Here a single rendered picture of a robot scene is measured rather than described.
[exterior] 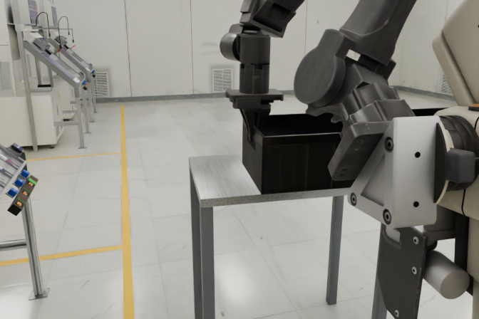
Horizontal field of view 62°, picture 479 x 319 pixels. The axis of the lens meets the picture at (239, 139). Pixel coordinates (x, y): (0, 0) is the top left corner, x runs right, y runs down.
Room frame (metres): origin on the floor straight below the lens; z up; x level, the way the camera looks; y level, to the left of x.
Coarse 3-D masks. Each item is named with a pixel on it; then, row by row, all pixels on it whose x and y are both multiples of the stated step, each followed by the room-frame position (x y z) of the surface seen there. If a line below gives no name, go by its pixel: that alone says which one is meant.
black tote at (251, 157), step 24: (288, 120) 0.87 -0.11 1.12; (312, 120) 0.88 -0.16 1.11; (264, 144) 0.69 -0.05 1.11; (288, 144) 0.70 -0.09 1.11; (312, 144) 0.71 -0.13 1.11; (336, 144) 0.72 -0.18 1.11; (264, 168) 0.69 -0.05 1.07; (288, 168) 0.70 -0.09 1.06; (312, 168) 0.71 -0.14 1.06; (264, 192) 0.69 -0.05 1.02
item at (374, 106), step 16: (352, 96) 0.46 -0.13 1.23; (368, 96) 0.45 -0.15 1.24; (384, 96) 0.45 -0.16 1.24; (352, 112) 0.45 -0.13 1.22; (368, 112) 0.43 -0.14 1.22; (384, 112) 0.42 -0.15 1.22; (400, 112) 0.42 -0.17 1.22; (352, 128) 0.40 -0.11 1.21; (368, 128) 0.39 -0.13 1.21; (384, 128) 0.40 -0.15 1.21; (448, 128) 0.41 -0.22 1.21; (352, 144) 0.39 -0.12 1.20; (368, 144) 0.40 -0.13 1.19; (336, 160) 0.42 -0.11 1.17; (352, 160) 0.41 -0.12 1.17; (336, 176) 0.43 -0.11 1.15; (352, 176) 0.44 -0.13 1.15
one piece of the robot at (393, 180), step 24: (408, 120) 0.38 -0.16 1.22; (432, 120) 0.38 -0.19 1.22; (384, 144) 0.39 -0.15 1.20; (408, 144) 0.37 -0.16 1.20; (432, 144) 0.38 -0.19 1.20; (384, 168) 0.39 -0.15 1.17; (408, 168) 0.37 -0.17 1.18; (432, 168) 0.38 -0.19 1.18; (360, 192) 0.43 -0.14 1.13; (384, 192) 0.38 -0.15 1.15; (408, 192) 0.37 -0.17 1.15; (432, 192) 0.37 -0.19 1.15; (384, 216) 0.38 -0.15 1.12; (408, 216) 0.36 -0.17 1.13; (432, 216) 0.37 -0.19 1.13
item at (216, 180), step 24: (192, 168) 1.45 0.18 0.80; (216, 168) 1.45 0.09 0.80; (240, 168) 1.45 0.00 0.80; (192, 192) 1.56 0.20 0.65; (216, 192) 1.21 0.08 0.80; (240, 192) 1.21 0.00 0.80; (288, 192) 1.22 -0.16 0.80; (312, 192) 1.24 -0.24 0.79; (336, 192) 1.25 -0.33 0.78; (192, 216) 1.56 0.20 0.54; (336, 216) 1.70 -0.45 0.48; (192, 240) 1.56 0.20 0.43; (336, 240) 1.70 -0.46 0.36; (192, 264) 1.58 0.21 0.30; (336, 264) 1.70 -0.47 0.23; (336, 288) 1.70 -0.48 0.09; (384, 312) 1.30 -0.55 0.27
